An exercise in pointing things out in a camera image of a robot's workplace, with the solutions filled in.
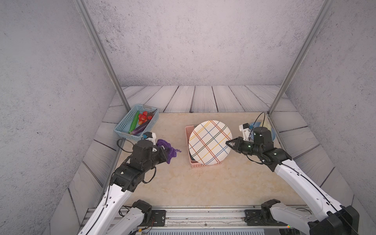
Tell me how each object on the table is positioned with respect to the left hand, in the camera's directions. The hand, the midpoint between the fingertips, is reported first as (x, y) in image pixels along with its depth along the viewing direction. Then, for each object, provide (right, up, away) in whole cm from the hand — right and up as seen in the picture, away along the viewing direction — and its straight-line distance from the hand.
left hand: (172, 149), depth 71 cm
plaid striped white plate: (+18, +2, +10) cm, 20 cm away
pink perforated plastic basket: (+10, -11, +15) cm, 21 cm away
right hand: (+27, +3, +3) cm, 27 cm away
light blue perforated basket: (-41, +9, +37) cm, 56 cm away
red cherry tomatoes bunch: (-27, +17, +41) cm, 52 cm away
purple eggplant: (-29, +8, +37) cm, 47 cm away
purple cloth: (0, -1, -1) cm, 2 cm away
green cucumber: (-35, +12, +42) cm, 56 cm away
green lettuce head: (+61, +12, +35) cm, 72 cm away
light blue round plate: (+57, +12, +37) cm, 68 cm away
